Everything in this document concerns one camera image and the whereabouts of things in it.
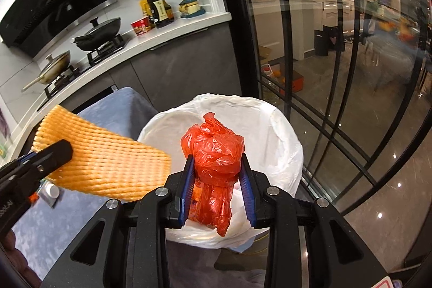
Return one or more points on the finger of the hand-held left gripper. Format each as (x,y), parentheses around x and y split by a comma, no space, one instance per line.
(54,156)

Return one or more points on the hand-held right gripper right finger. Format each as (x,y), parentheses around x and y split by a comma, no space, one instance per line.
(248,193)

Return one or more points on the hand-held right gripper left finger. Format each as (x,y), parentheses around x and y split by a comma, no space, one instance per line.
(187,193)

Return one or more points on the orange foam net sheet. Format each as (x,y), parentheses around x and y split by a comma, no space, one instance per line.
(101,156)

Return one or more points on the red plastic bag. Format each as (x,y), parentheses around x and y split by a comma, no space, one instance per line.
(212,153)

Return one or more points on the trash bin with white liner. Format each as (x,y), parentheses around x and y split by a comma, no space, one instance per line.
(270,139)

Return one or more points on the person's left hand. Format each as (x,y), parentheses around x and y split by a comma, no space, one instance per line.
(13,261)

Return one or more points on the white milk carton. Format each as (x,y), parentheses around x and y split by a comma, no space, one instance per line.
(51,192)

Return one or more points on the purple hanging towel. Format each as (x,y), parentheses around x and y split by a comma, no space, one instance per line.
(3,126)

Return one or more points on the blue plush blanket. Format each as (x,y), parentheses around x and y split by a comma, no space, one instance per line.
(84,227)

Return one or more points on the beige pan with lid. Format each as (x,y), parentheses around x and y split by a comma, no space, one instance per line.
(55,67)

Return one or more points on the black gas stove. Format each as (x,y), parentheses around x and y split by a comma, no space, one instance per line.
(101,51)

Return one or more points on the orange box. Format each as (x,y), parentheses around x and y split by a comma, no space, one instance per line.
(292,80)

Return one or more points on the dark kitchen cabinet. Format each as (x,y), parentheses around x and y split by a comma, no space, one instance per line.
(185,65)

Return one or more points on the black wok with lid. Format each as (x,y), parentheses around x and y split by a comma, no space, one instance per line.
(101,31)

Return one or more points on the cardboard box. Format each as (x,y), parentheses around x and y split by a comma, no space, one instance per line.
(265,55)

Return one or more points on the red instant noodle bowl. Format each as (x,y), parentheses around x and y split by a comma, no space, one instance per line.
(141,27)

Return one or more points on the black shopping bag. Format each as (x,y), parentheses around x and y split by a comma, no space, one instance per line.
(329,41)

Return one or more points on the dark soy sauce bottle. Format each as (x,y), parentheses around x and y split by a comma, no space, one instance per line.
(160,11)

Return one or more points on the spice jar set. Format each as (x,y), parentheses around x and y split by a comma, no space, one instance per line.
(191,8)

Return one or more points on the glass sliding door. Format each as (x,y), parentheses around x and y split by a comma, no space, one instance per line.
(337,4)

